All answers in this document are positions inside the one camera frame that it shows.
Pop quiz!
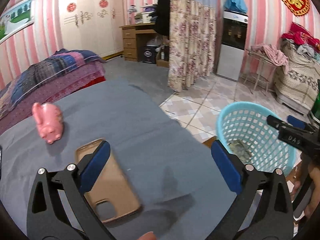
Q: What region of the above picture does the operator hand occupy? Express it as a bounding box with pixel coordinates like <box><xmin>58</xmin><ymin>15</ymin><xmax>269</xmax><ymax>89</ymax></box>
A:
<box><xmin>291</xmin><ymin>153</ymin><xmax>319</xmax><ymax>221</ymax></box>

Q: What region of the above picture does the red clothes pile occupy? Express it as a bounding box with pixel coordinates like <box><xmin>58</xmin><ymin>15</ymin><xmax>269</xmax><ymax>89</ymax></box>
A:
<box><xmin>281</xmin><ymin>22</ymin><xmax>319</xmax><ymax>53</ymax></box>

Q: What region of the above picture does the patterned paper wrapper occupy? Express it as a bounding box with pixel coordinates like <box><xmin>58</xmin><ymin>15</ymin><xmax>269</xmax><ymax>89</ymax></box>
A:
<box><xmin>228</xmin><ymin>140</ymin><xmax>253</xmax><ymax>164</ymax></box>

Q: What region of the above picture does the bed with purple cover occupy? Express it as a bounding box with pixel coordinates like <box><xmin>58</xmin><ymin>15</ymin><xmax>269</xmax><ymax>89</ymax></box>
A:
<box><xmin>1</xmin><ymin>49</ymin><xmax>105</xmax><ymax>133</ymax></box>

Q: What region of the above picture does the grey table cloth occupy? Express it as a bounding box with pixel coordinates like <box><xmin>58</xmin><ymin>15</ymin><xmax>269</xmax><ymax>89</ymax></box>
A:
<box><xmin>1</xmin><ymin>80</ymin><xmax>235</xmax><ymax>239</ymax></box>

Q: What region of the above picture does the white water dispenser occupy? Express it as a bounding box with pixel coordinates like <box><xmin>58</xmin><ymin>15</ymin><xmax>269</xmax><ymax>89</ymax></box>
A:
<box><xmin>216</xmin><ymin>10</ymin><xmax>248</xmax><ymax>81</ymax></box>

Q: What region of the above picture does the brown phone case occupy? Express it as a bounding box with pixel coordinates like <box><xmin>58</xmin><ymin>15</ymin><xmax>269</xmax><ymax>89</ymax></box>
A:
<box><xmin>75</xmin><ymin>138</ymin><xmax>141</xmax><ymax>224</ymax></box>

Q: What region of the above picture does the framed wedding photo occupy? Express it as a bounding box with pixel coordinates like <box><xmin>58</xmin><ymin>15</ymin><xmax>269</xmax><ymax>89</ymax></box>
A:
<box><xmin>0</xmin><ymin>0</ymin><xmax>35</xmax><ymax>43</ymax></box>

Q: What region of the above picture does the black box under desk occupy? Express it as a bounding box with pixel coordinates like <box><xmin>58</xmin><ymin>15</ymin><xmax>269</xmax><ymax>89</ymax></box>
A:
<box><xmin>142</xmin><ymin>46</ymin><xmax>157</xmax><ymax>64</ymax></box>

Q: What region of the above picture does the floral curtain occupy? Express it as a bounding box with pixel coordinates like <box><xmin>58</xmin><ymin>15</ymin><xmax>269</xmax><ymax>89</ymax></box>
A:
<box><xmin>168</xmin><ymin>0</ymin><xmax>216</xmax><ymax>93</ymax></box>

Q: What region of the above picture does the light blue plastic basket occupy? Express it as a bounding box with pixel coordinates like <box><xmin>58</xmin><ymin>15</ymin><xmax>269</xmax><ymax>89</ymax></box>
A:
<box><xmin>216</xmin><ymin>101</ymin><xmax>296</xmax><ymax>176</ymax></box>

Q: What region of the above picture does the white wardrobe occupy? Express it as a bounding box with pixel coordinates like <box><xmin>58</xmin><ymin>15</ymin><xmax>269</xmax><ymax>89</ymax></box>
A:
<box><xmin>59</xmin><ymin>0</ymin><xmax>124</xmax><ymax>57</ymax></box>

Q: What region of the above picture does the black hanging coat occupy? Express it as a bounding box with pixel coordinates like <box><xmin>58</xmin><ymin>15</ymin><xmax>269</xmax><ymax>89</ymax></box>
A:
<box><xmin>153</xmin><ymin>0</ymin><xmax>171</xmax><ymax>38</ymax></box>

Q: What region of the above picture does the pink cloth on rack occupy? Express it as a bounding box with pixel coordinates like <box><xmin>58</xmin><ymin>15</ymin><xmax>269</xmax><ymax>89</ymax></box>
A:
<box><xmin>251</xmin><ymin>44</ymin><xmax>290</xmax><ymax>75</ymax></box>

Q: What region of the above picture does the wooden desk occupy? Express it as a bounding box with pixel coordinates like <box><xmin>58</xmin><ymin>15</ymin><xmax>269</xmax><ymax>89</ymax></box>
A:
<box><xmin>120</xmin><ymin>23</ymin><xmax>167</xmax><ymax>65</ymax></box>

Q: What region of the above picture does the metal side rack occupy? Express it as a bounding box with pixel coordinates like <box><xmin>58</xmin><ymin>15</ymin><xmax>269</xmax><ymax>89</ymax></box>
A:
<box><xmin>244</xmin><ymin>49</ymin><xmax>277</xmax><ymax>94</ymax></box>

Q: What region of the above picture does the blue cloth covered plant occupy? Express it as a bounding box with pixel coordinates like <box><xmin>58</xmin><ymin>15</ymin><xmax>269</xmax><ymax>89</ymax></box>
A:
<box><xmin>224</xmin><ymin>0</ymin><xmax>248</xmax><ymax>15</ymax></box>

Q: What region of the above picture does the pink piggy bank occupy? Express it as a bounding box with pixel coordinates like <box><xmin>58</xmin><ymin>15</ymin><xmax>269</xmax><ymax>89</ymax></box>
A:
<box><xmin>31</xmin><ymin>102</ymin><xmax>64</xmax><ymax>144</ymax></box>

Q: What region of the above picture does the floral covered furniture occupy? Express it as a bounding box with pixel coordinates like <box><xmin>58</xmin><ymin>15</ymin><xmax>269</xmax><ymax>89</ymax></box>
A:
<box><xmin>274</xmin><ymin>40</ymin><xmax>319</xmax><ymax>115</ymax></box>

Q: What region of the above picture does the desk lamp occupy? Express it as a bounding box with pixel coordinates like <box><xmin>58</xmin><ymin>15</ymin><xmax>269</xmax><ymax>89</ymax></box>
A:
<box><xmin>127</xmin><ymin>5</ymin><xmax>137</xmax><ymax>25</ymax></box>

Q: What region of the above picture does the striped patchwork blanket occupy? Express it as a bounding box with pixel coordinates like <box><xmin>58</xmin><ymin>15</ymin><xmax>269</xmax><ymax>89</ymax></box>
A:
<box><xmin>1</xmin><ymin>48</ymin><xmax>105</xmax><ymax>118</ymax></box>

